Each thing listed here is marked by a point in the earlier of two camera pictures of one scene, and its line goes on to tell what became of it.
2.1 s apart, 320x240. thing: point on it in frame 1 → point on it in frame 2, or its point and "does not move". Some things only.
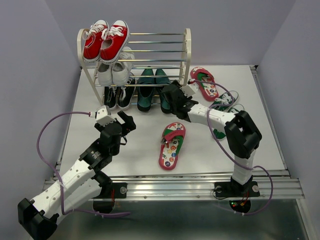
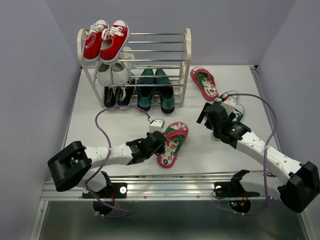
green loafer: x=145 y=94 does not move
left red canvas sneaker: x=93 y=37 does not move
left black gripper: x=129 y=125 → x=160 y=149
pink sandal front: x=171 y=142 does not move
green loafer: x=165 y=104 does not move
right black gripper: x=176 y=83 → x=203 y=113
